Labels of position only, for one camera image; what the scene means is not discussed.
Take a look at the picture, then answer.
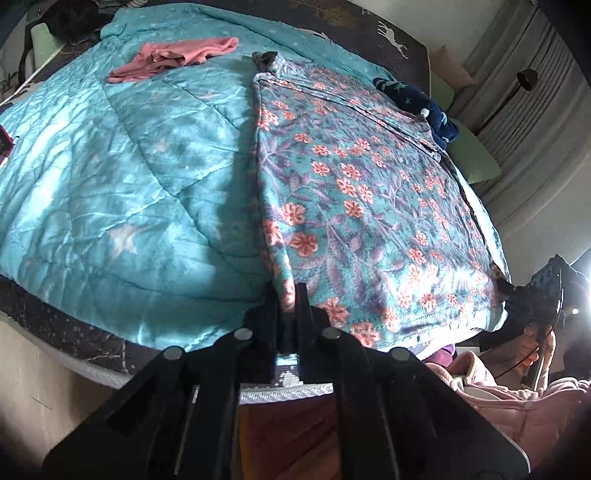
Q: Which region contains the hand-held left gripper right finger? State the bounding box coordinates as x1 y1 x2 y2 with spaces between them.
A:
294 281 530 480

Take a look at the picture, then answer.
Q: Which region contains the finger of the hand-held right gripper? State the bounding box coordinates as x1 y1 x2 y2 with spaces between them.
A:
497 278 531 306

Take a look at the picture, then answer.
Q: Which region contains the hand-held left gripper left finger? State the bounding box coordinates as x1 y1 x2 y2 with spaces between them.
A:
41 281 281 480

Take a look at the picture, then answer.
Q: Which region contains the teal floral pajama top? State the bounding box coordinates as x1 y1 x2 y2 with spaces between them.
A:
252 51 513 349

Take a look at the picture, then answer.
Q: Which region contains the person's right hand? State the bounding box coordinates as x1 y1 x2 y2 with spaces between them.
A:
505 320 557 386

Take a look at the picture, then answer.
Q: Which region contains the reddish brown cloth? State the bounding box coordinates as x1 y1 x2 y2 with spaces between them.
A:
238 396 345 480

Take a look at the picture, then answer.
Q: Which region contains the person's pink hooded top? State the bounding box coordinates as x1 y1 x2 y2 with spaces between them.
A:
425 350 591 467

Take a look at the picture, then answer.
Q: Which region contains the green pillow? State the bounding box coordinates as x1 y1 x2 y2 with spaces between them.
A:
429 71 455 109
447 122 503 185

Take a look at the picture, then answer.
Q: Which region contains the grey pleated curtain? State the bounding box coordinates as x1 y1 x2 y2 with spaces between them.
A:
462 9 591 241

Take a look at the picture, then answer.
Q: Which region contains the navy star-print fleece garment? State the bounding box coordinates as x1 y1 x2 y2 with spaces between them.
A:
373 76 460 148

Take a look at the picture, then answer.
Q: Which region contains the black floor lamp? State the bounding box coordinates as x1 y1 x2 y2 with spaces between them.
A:
482 68 539 134

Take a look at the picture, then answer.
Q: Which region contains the teal star-print quilt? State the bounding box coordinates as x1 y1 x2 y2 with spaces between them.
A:
0 2 511 356

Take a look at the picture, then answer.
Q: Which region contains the pink pillow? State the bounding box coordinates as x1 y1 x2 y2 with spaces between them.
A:
429 45 475 88

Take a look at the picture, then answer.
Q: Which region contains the dark deer-print bed sheet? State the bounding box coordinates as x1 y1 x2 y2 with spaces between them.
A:
0 0 430 377

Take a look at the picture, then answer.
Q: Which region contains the pink small garment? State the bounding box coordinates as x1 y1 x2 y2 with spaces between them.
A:
107 37 239 84

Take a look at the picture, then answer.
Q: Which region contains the light green cushion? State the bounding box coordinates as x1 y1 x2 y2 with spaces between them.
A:
25 23 65 63

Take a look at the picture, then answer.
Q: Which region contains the black cloth heap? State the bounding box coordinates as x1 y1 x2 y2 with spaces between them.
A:
46 0 116 44

